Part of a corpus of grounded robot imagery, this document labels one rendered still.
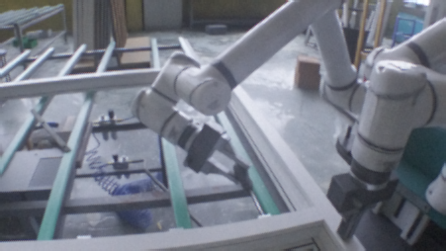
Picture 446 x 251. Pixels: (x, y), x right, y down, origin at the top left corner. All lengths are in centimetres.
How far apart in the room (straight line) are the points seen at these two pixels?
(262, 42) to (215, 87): 17
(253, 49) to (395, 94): 39
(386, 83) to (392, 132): 7
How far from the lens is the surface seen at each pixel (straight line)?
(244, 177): 74
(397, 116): 46
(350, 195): 52
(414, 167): 142
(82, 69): 467
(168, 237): 60
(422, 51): 67
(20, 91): 162
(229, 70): 69
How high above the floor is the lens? 139
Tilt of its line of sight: 29 degrees down
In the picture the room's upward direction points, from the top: 3 degrees clockwise
